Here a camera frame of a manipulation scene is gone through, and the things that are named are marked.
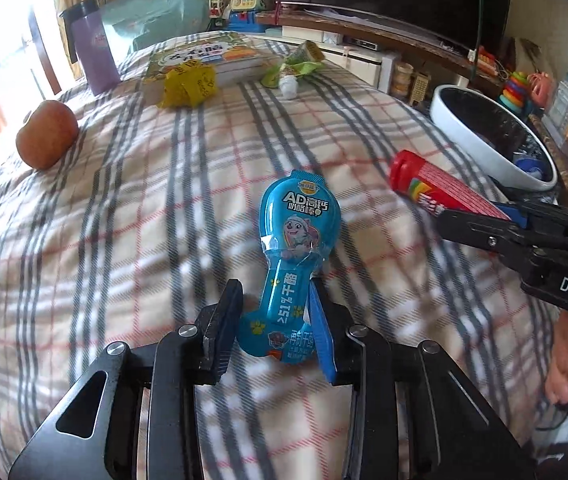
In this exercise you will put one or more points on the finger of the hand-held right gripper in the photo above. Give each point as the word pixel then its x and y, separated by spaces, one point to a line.
pixel 484 237
pixel 544 212

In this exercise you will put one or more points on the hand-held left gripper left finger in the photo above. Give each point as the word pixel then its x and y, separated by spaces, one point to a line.
pixel 221 332

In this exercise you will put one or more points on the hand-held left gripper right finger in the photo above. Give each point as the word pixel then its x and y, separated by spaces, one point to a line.
pixel 321 342

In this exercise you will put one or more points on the red candy tube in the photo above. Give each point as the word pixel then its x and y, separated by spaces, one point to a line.
pixel 439 185

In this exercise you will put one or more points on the black white-rimmed trash bin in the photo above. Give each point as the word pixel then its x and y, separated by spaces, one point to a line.
pixel 484 130

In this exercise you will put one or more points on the blue cheese stick packet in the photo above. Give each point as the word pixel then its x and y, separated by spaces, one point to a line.
pixel 289 240

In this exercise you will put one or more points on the pink plastic toy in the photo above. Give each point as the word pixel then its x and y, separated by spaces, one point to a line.
pixel 540 89

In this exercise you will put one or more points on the red toy telephone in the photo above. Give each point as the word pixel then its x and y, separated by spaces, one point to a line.
pixel 486 61

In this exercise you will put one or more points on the stack of small bowls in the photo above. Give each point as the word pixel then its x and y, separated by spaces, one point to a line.
pixel 403 79

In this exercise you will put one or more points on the white box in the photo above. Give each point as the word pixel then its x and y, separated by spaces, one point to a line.
pixel 386 71

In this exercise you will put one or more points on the white television cabinet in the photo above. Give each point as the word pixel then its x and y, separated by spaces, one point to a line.
pixel 359 60

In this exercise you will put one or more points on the small white bottle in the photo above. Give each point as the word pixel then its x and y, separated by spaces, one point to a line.
pixel 289 87

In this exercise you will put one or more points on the yellow crumpled wrapper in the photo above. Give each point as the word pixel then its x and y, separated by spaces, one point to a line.
pixel 189 87

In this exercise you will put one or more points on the green snack wrapper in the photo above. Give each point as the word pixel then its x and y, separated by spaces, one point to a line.
pixel 296 62

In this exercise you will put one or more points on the red apple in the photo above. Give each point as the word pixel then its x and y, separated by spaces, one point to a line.
pixel 46 135

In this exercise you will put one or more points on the blue toy cash register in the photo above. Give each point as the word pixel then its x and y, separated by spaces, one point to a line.
pixel 244 21

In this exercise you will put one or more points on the purple travel mug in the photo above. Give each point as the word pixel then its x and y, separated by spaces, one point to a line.
pixel 95 45

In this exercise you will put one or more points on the toy ferris wheel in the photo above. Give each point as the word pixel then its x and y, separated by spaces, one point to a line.
pixel 219 4

